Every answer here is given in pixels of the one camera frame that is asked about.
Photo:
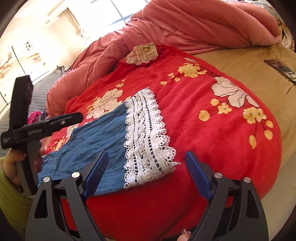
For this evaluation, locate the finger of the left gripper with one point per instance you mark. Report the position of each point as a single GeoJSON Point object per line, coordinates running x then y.
{"type": "Point", "coordinates": [58, 123]}

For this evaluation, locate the magenta pink clothes pile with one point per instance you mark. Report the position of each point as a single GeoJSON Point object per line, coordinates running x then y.
{"type": "Point", "coordinates": [37, 116]}

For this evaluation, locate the black left camera box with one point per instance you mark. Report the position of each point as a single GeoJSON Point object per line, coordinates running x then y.
{"type": "Point", "coordinates": [20, 101]}

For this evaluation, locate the salmon pink comforter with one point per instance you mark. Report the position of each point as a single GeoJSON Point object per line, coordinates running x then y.
{"type": "Point", "coordinates": [192, 26]}

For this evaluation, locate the green left sleeve forearm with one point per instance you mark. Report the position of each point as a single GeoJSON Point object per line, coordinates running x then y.
{"type": "Point", "coordinates": [15, 206]}

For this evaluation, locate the right hand red nails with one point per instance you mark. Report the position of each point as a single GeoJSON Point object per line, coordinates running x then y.
{"type": "Point", "coordinates": [185, 235]}

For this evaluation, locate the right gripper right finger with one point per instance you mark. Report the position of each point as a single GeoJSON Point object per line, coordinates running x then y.
{"type": "Point", "coordinates": [234, 210]}

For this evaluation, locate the blue denim lace-trimmed pants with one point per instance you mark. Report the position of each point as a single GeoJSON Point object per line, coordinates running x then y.
{"type": "Point", "coordinates": [133, 135]}

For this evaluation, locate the black remote control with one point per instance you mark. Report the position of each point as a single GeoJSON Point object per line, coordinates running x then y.
{"type": "Point", "coordinates": [282, 69]}

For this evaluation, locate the tan bed sheet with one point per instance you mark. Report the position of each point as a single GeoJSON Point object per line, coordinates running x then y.
{"type": "Point", "coordinates": [247, 66]}

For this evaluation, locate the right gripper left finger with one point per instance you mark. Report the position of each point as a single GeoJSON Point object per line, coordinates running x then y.
{"type": "Point", "coordinates": [47, 219]}

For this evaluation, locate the left hand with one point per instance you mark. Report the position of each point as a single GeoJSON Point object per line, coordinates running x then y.
{"type": "Point", "coordinates": [15, 156]}

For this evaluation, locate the red floral blanket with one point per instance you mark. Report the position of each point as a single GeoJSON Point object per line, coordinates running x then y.
{"type": "Point", "coordinates": [204, 111]}

